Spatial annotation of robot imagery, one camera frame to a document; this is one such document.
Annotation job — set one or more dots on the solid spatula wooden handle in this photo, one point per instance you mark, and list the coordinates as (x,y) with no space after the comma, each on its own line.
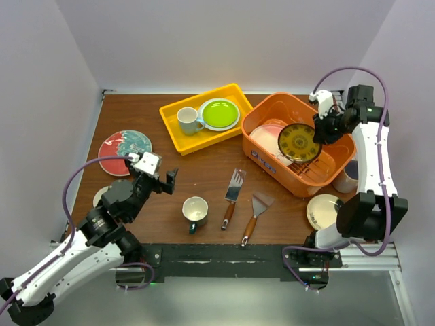
(260,203)

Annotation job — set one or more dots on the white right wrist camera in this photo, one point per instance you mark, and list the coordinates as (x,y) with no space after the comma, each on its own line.
(324,100)

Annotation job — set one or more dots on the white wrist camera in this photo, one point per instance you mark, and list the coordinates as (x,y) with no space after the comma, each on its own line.
(324,100)
(147,162)

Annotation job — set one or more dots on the small white dish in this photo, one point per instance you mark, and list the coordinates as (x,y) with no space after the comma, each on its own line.
(97,196)

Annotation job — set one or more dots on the cream plate black mark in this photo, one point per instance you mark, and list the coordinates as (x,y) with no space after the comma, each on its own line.
(322,210)

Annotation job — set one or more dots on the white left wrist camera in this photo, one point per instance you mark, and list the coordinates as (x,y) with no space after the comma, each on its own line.
(147,162)

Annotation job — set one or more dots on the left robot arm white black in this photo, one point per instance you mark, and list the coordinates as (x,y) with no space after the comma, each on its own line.
(99,242)

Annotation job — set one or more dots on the slotted spatula wooden handle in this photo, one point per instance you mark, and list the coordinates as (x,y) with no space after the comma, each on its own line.
(232,194)

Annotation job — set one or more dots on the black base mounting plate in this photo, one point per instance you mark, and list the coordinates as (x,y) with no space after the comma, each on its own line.
(230,261)

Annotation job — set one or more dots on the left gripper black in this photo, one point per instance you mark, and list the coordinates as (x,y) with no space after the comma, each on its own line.
(167,186)

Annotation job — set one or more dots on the beige purple cup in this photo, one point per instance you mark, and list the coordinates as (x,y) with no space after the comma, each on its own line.
(347,180)

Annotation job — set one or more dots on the pink and cream plate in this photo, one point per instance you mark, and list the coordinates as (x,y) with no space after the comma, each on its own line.
(267,137)

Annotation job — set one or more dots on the red and teal plate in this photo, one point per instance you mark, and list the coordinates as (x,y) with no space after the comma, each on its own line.
(122,143)

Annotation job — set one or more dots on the white scalloped plate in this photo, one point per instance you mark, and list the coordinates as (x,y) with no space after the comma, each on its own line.
(214,128)

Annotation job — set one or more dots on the orange plastic dish bin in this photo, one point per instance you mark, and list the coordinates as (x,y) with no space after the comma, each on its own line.
(302,180)

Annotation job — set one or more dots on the light blue mug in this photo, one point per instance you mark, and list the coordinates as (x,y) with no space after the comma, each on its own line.
(189,121)

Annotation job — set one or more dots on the yellow patterned plate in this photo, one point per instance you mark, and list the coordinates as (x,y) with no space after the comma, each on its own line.
(295,142)

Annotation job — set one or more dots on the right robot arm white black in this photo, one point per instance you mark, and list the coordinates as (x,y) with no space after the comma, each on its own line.
(376,209)

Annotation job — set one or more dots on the white cup green handle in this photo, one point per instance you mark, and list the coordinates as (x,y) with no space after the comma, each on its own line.
(195,210)

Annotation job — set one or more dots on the lime green plate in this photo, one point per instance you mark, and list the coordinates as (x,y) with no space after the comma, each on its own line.
(220,113)

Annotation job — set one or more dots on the yellow plastic tray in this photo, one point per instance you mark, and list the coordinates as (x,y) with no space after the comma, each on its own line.
(185,144)

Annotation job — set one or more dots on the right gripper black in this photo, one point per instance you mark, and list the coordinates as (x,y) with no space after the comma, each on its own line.
(321,135)

